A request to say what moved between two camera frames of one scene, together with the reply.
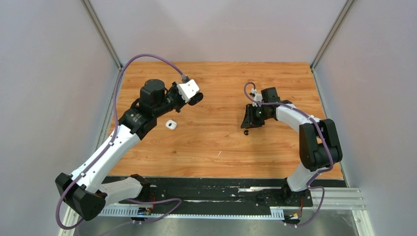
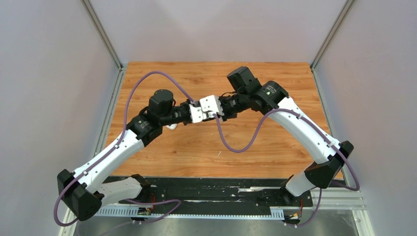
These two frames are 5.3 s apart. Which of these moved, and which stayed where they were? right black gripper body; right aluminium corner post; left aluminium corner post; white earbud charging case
Moved: right black gripper body
Stayed: left aluminium corner post; white earbud charging case; right aluminium corner post
